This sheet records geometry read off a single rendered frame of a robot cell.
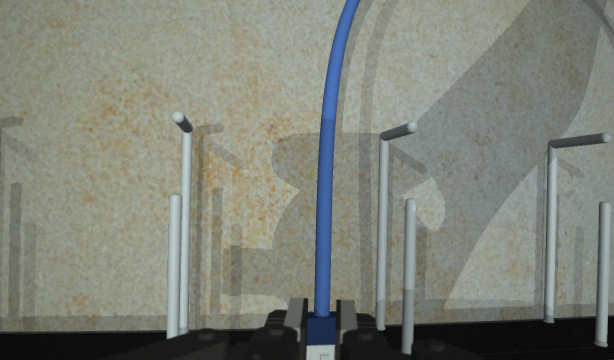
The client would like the white network plug with blue boot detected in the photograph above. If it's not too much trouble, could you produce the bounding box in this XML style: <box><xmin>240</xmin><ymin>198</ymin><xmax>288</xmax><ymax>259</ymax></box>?
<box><xmin>306</xmin><ymin>311</ymin><xmax>336</xmax><ymax>360</ymax></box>

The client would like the black network patch panel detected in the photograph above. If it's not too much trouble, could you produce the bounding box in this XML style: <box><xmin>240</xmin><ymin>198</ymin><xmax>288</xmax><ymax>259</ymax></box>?
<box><xmin>0</xmin><ymin>111</ymin><xmax>614</xmax><ymax>360</ymax></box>

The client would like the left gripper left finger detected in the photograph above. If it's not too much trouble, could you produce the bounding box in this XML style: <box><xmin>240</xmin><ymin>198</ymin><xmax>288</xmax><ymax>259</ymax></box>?
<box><xmin>99</xmin><ymin>298</ymin><xmax>308</xmax><ymax>360</ymax></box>

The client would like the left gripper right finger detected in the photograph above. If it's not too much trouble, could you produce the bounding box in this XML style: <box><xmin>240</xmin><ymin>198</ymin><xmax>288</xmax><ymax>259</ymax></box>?
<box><xmin>334</xmin><ymin>299</ymin><xmax>489</xmax><ymax>360</ymax></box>

